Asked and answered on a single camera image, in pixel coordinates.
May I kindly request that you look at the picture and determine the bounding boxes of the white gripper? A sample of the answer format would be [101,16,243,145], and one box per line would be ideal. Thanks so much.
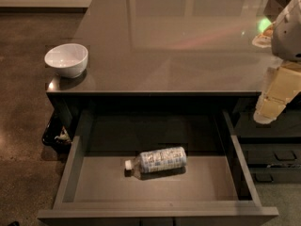
[253,60,301,124]

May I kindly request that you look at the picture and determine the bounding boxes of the blue label plastic bottle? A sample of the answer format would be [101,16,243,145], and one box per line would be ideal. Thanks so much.
[124,147,187,173]

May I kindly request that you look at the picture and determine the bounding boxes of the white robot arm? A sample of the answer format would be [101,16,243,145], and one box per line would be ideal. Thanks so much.
[252,0,301,124]

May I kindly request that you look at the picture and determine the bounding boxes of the dark lower drawer unit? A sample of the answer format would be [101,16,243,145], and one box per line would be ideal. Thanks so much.
[234,110,301,184]

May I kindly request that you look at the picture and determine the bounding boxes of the open grey top drawer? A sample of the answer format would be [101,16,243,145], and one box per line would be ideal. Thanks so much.
[38,110,278,226]

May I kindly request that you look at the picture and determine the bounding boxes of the grey counter cabinet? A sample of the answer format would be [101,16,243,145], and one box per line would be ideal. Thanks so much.
[46,0,291,130]

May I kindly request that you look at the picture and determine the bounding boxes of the white ceramic bowl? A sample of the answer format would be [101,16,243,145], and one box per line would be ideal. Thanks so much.
[44,43,88,78]

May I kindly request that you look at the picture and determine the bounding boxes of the black trash bin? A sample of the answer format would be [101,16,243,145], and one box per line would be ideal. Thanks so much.
[42,111,71,152]

